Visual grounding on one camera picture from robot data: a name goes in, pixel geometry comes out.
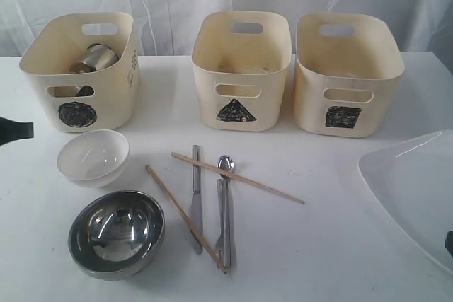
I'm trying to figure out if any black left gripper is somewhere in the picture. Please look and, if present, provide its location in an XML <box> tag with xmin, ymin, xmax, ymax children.
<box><xmin>0</xmin><ymin>117</ymin><xmax>34</xmax><ymax>146</ymax></box>

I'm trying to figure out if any white ceramic bowl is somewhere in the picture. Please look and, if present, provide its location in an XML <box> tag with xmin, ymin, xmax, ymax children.
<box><xmin>57</xmin><ymin>129</ymin><xmax>130</xmax><ymax>187</ymax></box>

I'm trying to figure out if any steel mug with handle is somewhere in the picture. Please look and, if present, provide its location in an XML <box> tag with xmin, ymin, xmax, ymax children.
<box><xmin>69</xmin><ymin>43</ymin><xmax>120</xmax><ymax>74</ymax></box>

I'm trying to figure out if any stainless steel bowl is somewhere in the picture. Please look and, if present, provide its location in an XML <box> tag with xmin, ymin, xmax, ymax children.
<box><xmin>67</xmin><ymin>190</ymin><xmax>165</xmax><ymax>281</ymax></box>

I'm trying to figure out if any wooden chopstick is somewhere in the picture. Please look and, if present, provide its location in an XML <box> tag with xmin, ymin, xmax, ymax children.
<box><xmin>170</xmin><ymin>151</ymin><xmax>305</xmax><ymax>204</ymax></box>
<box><xmin>145</xmin><ymin>165</ymin><xmax>228</xmax><ymax>274</ymax></box>

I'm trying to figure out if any steel table knife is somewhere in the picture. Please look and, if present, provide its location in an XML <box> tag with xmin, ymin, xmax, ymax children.
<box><xmin>190</xmin><ymin>145</ymin><xmax>203</xmax><ymax>254</ymax></box>

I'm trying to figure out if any steel long spoon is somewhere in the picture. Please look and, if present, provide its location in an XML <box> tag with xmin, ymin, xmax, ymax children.
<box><xmin>216</xmin><ymin>154</ymin><xmax>237</xmax><ymax>270</ymax></box>

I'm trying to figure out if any steel fork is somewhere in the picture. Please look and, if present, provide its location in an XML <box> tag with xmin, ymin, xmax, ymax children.
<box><xmin>215</xmin><ymin>179</ymin><xmax>224</xmax><ymax>261</ymax></box>

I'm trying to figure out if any white square plate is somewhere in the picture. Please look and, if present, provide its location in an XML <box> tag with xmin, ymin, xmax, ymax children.
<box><xmin>357</xmin><ymin>130</ymin><xmax>452</xmax><ymax>272</ymax></box>

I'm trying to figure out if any cream bin circle mark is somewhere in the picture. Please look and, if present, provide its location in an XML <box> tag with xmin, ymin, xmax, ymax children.
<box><xmin>19</xmin><ymin>12</ymin><xmax>139</xmax><ymax>132</ymax></box>

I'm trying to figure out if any cream bin square mark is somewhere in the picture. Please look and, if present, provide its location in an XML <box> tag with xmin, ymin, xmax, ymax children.
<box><xmin>294</xmin><ymin>12</ymin><xmax>405</xmax><ymax>138</ymax></box>

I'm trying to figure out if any cream bin triangle mark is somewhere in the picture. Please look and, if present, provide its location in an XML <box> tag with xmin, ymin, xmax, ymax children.
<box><xmin>191</xmin><ymin>11</ymin><xmax>292</xmax><ymax>132</ymax></box>

